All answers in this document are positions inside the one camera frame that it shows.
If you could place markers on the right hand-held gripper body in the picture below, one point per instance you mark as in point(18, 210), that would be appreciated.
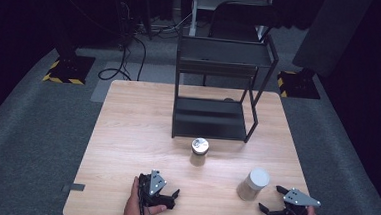
point(297, 200)

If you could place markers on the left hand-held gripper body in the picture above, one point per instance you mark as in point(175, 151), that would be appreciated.
point(156, 185)

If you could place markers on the white lid glass jar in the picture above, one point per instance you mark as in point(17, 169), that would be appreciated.
point(255, 180)

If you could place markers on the silver lid glass jar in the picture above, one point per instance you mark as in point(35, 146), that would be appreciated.
point(199, 147)

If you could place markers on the black metal shelf rack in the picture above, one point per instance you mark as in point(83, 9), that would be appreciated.
point(211, 122)

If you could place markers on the person's left hand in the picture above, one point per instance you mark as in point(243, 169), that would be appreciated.
point(135, 207)

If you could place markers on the grey tape strip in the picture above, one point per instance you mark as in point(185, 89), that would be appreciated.
point(73, 187)

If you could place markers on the black stand base striped edge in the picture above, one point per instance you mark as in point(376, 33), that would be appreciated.
point(70, 68)
point(298, 84)

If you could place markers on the grey upright panel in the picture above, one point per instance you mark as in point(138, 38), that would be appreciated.
point(331, 32)

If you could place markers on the dark equipment stand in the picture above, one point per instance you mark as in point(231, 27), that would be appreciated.
point(130, 15)

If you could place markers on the black chair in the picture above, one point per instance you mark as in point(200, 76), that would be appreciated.
point(237, 17)

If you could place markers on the white metal table frame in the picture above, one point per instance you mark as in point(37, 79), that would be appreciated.
point(194, 17)

